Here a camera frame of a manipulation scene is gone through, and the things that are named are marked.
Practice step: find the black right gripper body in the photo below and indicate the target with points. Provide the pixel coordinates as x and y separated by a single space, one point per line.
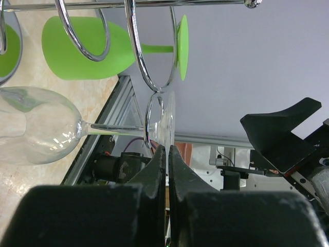
305 161

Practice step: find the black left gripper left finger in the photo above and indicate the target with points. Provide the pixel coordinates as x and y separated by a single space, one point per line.
131 214

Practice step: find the clear wine glass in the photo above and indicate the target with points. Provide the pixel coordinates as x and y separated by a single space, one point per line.
40 126

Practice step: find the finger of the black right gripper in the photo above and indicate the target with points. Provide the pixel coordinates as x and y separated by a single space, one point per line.
271 135

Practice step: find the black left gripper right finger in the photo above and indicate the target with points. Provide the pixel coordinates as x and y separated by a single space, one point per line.
204 216

